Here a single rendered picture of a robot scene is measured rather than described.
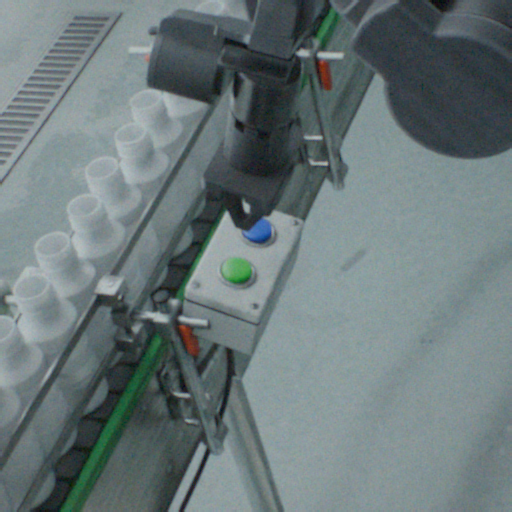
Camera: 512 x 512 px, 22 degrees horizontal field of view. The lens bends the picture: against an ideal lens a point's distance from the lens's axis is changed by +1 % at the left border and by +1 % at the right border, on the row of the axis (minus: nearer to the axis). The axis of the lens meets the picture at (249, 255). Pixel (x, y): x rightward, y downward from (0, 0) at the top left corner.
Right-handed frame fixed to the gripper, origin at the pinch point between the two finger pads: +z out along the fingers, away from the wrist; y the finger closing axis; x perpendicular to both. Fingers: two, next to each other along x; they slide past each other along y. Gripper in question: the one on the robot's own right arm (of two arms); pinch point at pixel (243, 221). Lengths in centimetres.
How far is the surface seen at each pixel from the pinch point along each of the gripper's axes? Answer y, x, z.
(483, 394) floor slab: -80, 34, 114
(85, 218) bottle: -0.7, -16.5, 8.4
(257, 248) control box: -4.2, 0.9, 7.8
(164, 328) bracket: 5.5, -4.9, 12.9
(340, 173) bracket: -41, 2, 30
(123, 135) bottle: -14.7, -18.4, 9.6
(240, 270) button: 0.2, 0.5, 6.8
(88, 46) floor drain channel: -190, -99, 162
